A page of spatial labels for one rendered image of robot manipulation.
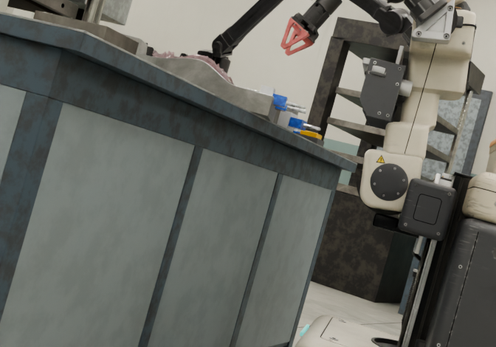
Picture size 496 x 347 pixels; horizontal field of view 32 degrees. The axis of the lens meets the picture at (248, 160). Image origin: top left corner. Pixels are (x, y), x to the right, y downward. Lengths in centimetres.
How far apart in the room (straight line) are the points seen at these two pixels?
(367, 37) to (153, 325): 486
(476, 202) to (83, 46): 114
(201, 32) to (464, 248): 874
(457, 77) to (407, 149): 25
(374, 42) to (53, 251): 527
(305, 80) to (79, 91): 834
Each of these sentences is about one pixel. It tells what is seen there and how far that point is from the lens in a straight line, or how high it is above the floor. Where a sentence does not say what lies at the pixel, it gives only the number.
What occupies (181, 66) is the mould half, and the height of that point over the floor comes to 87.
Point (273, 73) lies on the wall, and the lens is 1013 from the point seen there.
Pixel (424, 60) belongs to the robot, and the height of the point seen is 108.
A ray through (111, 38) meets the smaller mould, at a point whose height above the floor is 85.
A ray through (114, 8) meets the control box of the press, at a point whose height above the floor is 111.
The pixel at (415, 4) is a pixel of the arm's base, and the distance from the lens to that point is 234.
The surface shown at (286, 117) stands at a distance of 257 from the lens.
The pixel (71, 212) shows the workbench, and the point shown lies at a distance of 173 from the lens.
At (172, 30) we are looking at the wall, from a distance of 1102.
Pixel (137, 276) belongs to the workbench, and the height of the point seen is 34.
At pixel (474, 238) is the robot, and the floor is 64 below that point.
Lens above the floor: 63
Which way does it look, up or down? 1 degrees up
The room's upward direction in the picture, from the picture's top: 16 degrees clockwise
